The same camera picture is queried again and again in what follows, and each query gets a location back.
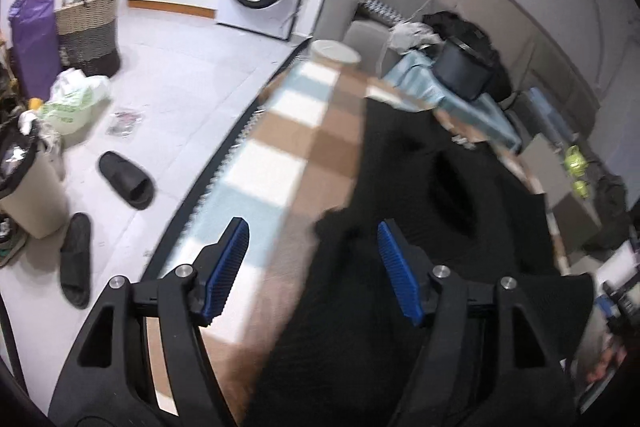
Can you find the worn shoe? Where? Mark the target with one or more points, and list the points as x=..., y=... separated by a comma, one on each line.
x=10, y=244

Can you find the beige trash bin black liner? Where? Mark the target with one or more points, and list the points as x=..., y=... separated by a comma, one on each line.
x=35, y=202

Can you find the purple bag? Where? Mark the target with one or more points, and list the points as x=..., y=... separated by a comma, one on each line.
x=32, y=42

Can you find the light blue striped cloth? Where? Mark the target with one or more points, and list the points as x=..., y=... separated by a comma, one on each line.
x=420, y=82

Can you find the black slipper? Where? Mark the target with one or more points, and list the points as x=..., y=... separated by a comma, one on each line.
x=125, y=179
x=76, y=262

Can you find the black bag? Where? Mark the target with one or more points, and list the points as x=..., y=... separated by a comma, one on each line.
x=480, y=34

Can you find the woven two-tone basket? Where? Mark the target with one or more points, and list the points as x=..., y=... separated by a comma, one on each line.
x=90, y=32

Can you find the small green toy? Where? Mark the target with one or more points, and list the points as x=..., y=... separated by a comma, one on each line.
x=581, y=188

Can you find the grey sofa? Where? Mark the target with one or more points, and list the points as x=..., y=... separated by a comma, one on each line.
x=365, y=42

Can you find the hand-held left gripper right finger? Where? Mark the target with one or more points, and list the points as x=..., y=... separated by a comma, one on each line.
x=397, y=269

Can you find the green yellow mugs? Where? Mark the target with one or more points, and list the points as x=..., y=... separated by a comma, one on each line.
x=575, y=159

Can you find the white plastic bag green print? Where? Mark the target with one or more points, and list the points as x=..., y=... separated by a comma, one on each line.
x=75, y=99

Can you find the light blue padded board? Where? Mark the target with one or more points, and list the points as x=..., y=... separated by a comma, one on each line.
x=547, y=112

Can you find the white grey crumpled cloth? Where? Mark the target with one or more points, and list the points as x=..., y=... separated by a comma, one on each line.
x=412, y=36

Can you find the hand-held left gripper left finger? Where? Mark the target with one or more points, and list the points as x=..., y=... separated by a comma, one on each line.
x=225, y=269

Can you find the black rectangular tray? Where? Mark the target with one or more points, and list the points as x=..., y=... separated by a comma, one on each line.
x=460, y=69

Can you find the houndstooth cushion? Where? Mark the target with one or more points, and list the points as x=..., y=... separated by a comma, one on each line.
x=385, y=11

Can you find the dark cloth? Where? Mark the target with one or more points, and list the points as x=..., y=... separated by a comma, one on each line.
x=610, y=202

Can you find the checked brown blue blanket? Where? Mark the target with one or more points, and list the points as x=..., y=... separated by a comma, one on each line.
x=280, y=147

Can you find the cardboard box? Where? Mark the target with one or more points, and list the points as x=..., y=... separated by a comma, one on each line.
x=550, y=177

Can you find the round white stool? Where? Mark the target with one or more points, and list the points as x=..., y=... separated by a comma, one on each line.
x=335, y=52

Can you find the black knit garment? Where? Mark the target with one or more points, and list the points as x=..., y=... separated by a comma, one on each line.
x=400, y=167

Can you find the printed paper scrap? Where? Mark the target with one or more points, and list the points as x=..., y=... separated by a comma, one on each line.
x=125, y=121

